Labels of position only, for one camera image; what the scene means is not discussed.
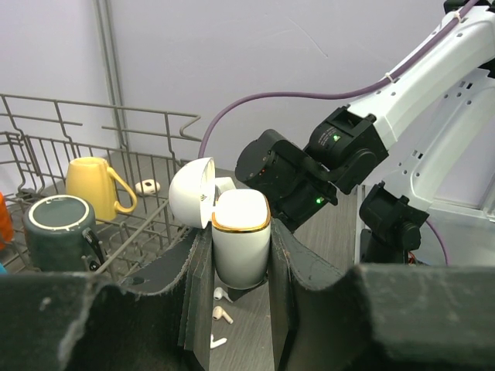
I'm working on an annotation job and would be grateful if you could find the orange mug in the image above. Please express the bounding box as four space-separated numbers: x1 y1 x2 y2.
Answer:
0 194 14 250

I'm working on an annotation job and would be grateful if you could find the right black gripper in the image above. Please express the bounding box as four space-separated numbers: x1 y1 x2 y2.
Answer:
270 182 338 232

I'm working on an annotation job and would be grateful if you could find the grey mug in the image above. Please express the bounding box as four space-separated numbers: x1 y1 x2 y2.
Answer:
22 195 105 272

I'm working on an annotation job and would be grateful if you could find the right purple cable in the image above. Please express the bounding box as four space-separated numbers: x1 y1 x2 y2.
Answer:
199 0 484 267

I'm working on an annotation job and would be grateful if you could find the beige earbud case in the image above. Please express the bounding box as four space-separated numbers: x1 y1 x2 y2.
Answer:
135 179 161 196

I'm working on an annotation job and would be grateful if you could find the yellow mug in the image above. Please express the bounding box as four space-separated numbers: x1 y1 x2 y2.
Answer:
66 157 138 224

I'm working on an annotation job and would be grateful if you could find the grey wire dish rack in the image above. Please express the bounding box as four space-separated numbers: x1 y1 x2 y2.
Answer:
1 94 199 281

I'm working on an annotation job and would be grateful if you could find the white earbud charging case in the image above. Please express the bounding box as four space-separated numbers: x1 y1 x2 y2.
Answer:
169 158 271 290

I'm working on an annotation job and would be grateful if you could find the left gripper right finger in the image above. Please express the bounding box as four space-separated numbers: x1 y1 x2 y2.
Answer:
268 220 494 370

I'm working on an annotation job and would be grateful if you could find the white earbud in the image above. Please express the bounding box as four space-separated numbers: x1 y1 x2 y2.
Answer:
212 305 234 325
210 334 227 350
213 287 233 303

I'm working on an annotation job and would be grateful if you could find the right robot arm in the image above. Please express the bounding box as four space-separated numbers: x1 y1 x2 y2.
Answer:
235 1 494 263

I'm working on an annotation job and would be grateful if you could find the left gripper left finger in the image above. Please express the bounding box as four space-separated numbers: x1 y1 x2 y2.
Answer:
1 229 213 370

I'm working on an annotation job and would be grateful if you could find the white earbud far left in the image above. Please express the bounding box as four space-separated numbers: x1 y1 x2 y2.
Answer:
210 334 227 350

